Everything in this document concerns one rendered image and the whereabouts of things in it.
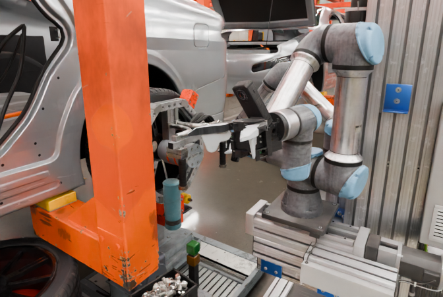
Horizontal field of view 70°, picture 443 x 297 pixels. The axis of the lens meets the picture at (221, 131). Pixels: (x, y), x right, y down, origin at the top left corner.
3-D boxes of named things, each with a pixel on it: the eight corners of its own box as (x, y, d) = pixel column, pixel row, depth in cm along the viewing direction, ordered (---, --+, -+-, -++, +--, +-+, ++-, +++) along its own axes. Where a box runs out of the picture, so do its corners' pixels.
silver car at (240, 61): (295, 73, 872) (298, 11, 832) (368, 76, 773) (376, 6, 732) (172, 95, 473) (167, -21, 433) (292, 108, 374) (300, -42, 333)
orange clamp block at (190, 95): (184, 107, 186) (189, 94, 189) (194, 108, 182) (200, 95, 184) (177, 102, 181) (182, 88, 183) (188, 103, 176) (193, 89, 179)
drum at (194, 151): (173, 157, 184) (173, 134, 180) (204, 164, 172) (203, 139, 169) (156, 164, 172) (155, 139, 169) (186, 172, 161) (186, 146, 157)
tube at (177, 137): (171, 128, 169) (170, 108, 166) (200, 134, 158) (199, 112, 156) (146, 135, 155) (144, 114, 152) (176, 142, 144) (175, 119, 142)
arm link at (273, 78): (289, 73, 156) (236, 139, 183) (297, 72, 165) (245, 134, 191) (273, 58, 159) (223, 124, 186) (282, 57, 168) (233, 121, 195)
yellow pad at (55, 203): (61, 193, 161) (60, 184, 159) (78, 200, 153) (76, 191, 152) (33, 204, 150) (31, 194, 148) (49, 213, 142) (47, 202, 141)
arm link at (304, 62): (300, 17, 104) (228, 143, 91) (331, 15, 96) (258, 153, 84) (312, 42, 112) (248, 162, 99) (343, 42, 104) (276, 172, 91)
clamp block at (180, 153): (173, 153, 153) (173, 143, 151) (188, 157, 148) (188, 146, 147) (166, 157, 149) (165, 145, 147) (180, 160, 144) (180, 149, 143)
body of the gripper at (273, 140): (255, 162, 64) (290, 149, 72) (252, 120, 63) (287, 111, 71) (229, 158, 70) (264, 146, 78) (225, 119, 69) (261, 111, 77)
